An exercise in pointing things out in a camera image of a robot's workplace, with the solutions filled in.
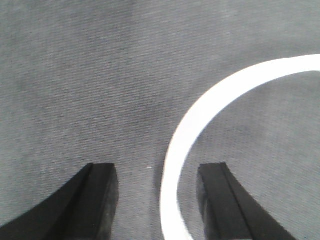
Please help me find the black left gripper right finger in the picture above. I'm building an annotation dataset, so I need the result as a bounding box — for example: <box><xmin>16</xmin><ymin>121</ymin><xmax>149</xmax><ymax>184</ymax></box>
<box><xmin>197</xmin><ymin>162</ymin><xmax>294</xmax><ymax>240</ymax></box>

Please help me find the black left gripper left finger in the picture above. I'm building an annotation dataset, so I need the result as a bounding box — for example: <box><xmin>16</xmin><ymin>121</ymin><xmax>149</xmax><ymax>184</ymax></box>
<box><xmin>0</xmin><ymin>163</ymin><xmax>118</xmax><ymax>240</ymax></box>

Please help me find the white PVC pipe clamp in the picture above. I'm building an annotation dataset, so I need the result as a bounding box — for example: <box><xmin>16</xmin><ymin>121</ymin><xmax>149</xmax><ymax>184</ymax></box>
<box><xmin>159</xmin><ymin>54</ymin><xmax>320</xmax><ymax>240</ymax></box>

